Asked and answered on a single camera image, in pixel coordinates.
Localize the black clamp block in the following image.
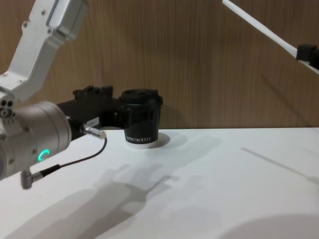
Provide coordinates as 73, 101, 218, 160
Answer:
296, 43, 319, 67

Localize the thin dark gripper cable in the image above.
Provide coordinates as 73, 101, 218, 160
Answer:
20, 125, 108, 190

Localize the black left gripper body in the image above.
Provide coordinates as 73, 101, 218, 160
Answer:
56, 85, 123, 142

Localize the black paper cup with lid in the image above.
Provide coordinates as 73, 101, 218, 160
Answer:
121, 88, 164, 150

